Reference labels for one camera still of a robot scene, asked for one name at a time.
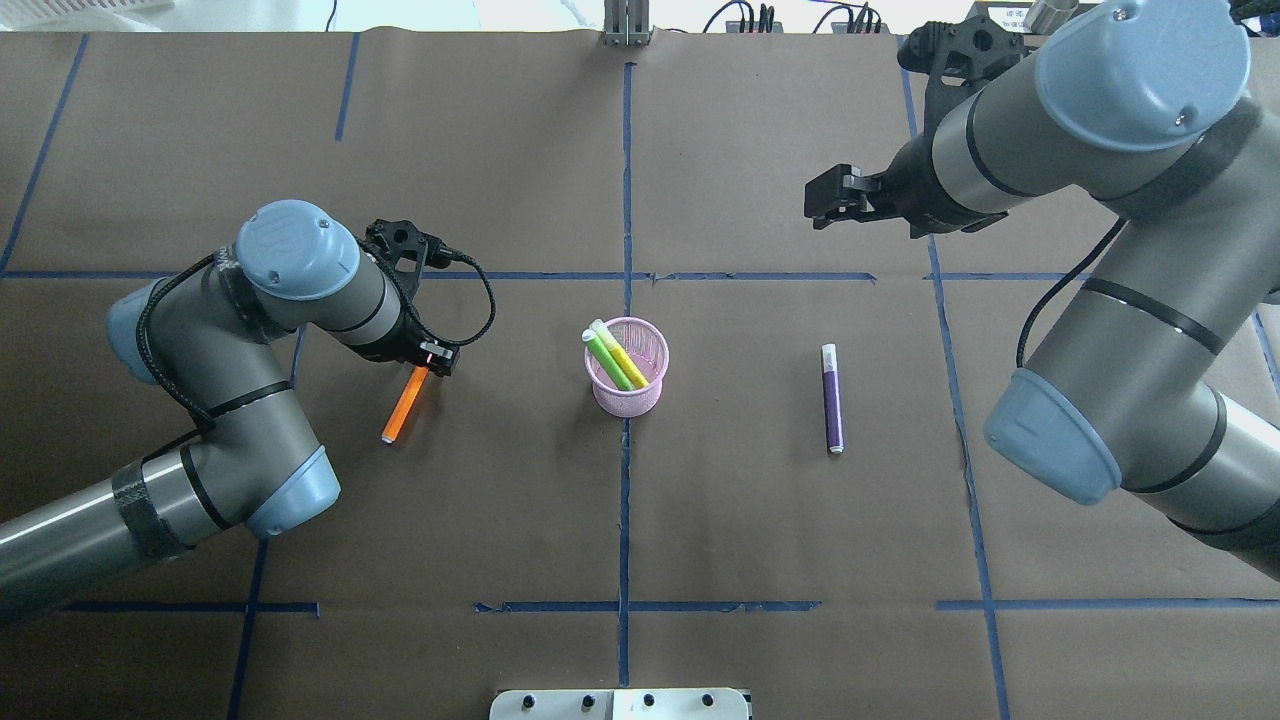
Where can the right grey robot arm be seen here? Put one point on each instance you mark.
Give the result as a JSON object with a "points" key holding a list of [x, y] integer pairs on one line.
{"points": [[1143, 105]]}

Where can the aluminium frame post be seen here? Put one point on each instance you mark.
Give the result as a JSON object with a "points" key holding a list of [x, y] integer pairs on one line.
{"points": [[626, 23]]}

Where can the pink mesh pen holder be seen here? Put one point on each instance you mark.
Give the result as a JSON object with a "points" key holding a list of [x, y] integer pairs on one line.
{"points": [[649, 349]]}

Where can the purple marker pen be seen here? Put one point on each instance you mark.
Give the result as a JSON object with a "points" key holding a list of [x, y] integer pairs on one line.
{"points": [[832, 400]]}

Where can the green highlighter pen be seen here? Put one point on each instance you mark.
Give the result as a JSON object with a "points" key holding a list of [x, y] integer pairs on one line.
{"points": [[602, 358]]}

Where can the white pedestal column with base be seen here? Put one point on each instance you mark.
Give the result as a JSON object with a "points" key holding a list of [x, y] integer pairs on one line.
{"points": [[623, 703]]}

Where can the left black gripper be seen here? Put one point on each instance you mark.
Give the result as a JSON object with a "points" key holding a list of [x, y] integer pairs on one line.
{"points": [[393, 340]]}

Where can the small steel cup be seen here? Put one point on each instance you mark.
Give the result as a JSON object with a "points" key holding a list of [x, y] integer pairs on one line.
{"points": [[1043, 17]]}

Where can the black usb hub with cables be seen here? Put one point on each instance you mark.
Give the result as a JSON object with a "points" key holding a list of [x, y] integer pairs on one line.
{"points": [[743, 18]]}

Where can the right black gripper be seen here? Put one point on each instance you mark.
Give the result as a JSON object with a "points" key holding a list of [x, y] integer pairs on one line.
{"points": [[912, 175]]}

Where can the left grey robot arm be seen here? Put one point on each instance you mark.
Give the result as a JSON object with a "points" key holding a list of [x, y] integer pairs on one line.
{"points": [[252, 460]]}

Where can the orange highlighter pen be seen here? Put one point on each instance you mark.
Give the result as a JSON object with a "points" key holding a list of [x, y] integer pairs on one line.
{"points": [[407, 399]]}

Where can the yellow highlighter pen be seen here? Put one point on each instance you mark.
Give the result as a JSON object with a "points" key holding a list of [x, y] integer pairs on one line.
{"points": [[634, 378]]}

